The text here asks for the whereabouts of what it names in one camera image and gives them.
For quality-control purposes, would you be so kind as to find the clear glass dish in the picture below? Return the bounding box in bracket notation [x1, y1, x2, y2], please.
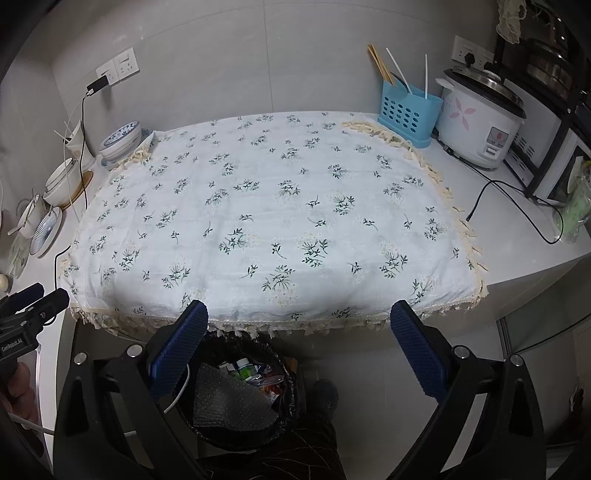
[7, 235, 29, 278]

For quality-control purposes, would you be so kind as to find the grey glass door panel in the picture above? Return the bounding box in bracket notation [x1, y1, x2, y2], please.
[496, 295, 591, 446]

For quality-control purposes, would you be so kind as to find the black metal rack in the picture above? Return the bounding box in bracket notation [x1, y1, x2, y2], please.
[485, 28, 591, 199]

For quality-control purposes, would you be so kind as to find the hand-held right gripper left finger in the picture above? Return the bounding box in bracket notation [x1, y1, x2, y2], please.
[53, 299, 209, 480]

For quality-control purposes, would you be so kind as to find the white cup with spoon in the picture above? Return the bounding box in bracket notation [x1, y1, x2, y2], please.
[9, 194, 47, 238]

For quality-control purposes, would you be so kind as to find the white microwave oven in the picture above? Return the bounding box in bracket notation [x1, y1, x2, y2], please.
[503, 99, 591, 206]

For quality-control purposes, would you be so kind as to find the bin with black bag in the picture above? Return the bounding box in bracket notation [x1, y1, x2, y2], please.
[173, 330, 301, 450]

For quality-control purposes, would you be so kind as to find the bubble wrap sheet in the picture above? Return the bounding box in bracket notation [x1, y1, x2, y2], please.
[193, 362, 278, 430]

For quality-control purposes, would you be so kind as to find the beige lace cloth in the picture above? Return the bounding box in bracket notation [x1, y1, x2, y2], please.
[496, 0, 525, 44]

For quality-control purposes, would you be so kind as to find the steel pot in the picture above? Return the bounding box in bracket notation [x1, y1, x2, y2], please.
[517, 14, 583, 93]

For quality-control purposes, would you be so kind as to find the blue plastic utensil basket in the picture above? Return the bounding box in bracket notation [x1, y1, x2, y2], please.
[379, 82, 444, 149]

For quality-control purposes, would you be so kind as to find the wooden coaster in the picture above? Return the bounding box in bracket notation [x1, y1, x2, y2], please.
[60, 168, 95, 213]

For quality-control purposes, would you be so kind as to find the green plastic bag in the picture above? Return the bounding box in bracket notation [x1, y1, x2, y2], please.
[556, 159, 591, 243]

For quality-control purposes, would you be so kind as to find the white wall socket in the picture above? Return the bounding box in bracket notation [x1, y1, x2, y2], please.
[95, 48, 139, 86]
[450, 34, 497, 70]

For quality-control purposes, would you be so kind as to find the white cable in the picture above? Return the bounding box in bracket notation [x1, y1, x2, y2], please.
[161, 366, 192, 414]

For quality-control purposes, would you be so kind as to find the blue white patterned bowl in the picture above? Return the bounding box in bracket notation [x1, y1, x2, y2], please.
[99, 121, 143, 169]

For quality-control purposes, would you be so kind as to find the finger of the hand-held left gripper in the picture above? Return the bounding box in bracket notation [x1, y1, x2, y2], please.
[0, 287, 71, 332]
[0, 283, 45, 311]

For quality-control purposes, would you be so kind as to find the white rice cooker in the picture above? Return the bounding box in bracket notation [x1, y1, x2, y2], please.
[434, 67, 527, 171]

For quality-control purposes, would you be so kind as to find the white floral fringed tablecloth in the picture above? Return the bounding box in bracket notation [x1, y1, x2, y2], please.
[58, 113, 490, 342]

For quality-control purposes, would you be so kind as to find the white utensil cup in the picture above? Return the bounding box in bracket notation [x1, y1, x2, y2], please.
[53, 121, 95, 160]

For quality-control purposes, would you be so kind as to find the wooden chopstick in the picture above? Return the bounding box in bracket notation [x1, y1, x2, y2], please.
[371, 44, 395, 86]
[368, 45, 392, 87]

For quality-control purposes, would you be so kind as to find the blue slipper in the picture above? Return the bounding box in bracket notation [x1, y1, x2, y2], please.
[307, 379, 340, 418]

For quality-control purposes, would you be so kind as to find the blue striped plate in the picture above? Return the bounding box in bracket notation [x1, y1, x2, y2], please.
[28, 206, 63, 258]

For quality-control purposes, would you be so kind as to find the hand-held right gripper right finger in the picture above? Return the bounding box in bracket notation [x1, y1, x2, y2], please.
[385, 299, 546, 480]

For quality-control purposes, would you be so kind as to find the black cable with plug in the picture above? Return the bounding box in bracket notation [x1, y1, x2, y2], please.
[465, 179, 566, 245]

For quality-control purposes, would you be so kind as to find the white green small bottle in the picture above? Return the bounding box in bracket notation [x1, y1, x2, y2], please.
[231, 357, 259, 381]

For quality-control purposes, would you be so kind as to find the person's left hand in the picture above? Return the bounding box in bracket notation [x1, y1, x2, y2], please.
[0, 357, 41, 418]

